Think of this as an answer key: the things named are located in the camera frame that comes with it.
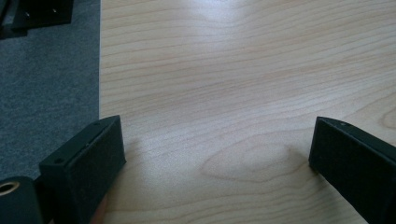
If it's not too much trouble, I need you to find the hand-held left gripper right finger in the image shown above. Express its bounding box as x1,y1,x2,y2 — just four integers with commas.
307,116,396,224

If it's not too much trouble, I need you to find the black stand base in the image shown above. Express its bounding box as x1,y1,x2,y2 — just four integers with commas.
0,0,75,40

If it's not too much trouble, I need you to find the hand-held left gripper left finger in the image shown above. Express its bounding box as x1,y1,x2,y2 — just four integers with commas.
38,114,127,224

